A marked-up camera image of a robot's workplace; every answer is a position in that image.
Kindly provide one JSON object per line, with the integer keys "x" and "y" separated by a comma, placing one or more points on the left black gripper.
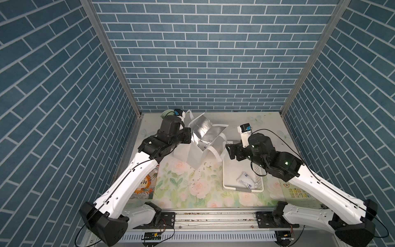
{"x": 186, "y": 131}

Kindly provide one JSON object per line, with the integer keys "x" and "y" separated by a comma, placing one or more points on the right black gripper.
{"x": 237, "y": 147}

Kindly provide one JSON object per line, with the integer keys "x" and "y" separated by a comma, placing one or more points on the white insulated delivery bag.
{"x": 207, "y": 137}

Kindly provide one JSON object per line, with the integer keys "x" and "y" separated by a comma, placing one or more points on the white plastic basket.
{"x": 238, "y": 175}

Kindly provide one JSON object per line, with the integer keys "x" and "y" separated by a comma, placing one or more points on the ice pack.
{"x": 246, "y": 180}

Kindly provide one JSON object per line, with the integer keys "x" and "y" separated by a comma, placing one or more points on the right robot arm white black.
{"x": 349, "y": 218}

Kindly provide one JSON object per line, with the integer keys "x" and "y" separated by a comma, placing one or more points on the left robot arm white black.
{"x": 104, "y": 216}

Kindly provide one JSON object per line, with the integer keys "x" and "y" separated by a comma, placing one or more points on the green round object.
{"x": 169, "y": 112}

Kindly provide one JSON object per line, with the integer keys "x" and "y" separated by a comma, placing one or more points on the floral table mat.
{"x": 179, "y": 186}

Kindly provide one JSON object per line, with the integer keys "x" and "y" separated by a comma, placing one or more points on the colourful illustrated book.
{"x": 146, "y": 188}

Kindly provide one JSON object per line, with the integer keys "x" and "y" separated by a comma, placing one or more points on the sticker sheet paper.
{"x": 293, "y": 192}

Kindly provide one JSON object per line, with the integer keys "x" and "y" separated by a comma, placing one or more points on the circuit board right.
{"x": 283, "y": 238}

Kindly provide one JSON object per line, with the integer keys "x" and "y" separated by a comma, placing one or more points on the green circuit board left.
{"x": 151, "y": 236}

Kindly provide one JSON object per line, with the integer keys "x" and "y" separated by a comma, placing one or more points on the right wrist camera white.
{"x": 245, "y": 132}

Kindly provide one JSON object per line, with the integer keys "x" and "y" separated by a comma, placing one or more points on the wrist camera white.
{"x": 180, "y": 114}
{"x": 245, "y": 132}

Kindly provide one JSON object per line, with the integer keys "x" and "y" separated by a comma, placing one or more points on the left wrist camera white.
{"x": 180, "y": 114}

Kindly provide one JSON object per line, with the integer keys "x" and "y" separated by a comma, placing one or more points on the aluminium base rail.
{"x": 254, "y": 225}

